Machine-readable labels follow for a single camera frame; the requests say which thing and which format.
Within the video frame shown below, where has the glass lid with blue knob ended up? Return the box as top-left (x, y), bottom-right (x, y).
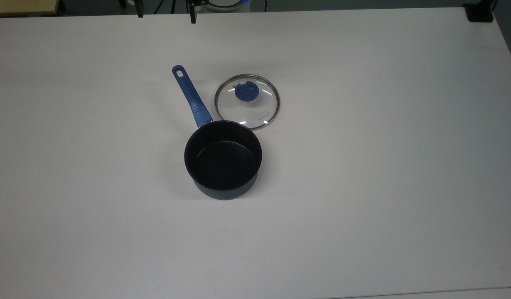
top-left (214, 74), bottom-right (280, 131)

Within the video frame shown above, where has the yellow wooden table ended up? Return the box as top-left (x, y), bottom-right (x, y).
top-left (0, 0), bottom-right (59, 18)

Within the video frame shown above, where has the dark saucepan with blue handle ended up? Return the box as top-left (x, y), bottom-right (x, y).
top-left (172, 65), bottom-right (263, 201)

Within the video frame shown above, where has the black table clamp mount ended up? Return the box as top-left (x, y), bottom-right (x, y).
top-left (463, 0), bottom-right (495, 23)

